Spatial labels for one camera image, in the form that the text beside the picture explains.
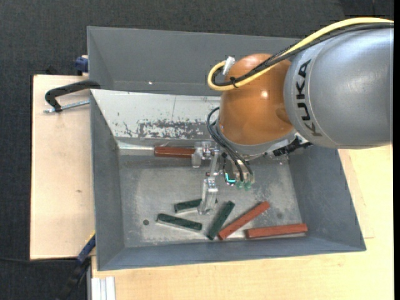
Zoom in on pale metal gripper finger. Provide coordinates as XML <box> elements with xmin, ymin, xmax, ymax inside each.
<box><xmin>191</xmin><ymin>141</ymin><xmax>220</xmax><ymax>169</ymax></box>
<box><xmin>197</xmin><ymin>177</ymin><xmax>219</xmax><ymax>216</ymax></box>

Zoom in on dark green flat block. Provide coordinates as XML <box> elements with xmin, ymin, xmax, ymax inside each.
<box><xmin>156</xmin><ymin>212</ymin><xmax>203</xmax><ymax>232</ymax></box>
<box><xmin>206</xmin><ymin>200</ymin><xmax>236</xmax><ymax>241</ymax></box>
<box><xmin>174</xmin><ymin>198</ymin><xmax>204</xmax><ymax>214</ymax></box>

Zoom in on red-brown flat block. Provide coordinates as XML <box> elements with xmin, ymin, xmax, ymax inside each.
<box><xmin>217</xmin><ymin>201</ymin><xmax>271</xmax><ymax>241</ymax></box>
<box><xmin>244</xmin><ymin>223</ymin><xmax>309</xmax><ymax>240</ymax></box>
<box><xmin>154</xmin><ymin>145</ymin><xmax>196</xmax><ymax>159</ymax></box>

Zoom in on grey metal bin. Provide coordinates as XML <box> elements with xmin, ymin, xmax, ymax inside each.
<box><xmin>86</xmin><ymin>26</ymin><xmax>367</xmax><ymax>271</ymax></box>

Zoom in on pale wood flat board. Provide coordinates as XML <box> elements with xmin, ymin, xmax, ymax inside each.
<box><xmin>29</xmin><ymin>74</ymin><xmax>97</xmax><ymax>261</ymax></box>

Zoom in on black cylinder on white bracket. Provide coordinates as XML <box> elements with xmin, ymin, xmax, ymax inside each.
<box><xmin>265</xmin><ymin>137</ymin><xmax>314</xmax><ymax>163</ymax></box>

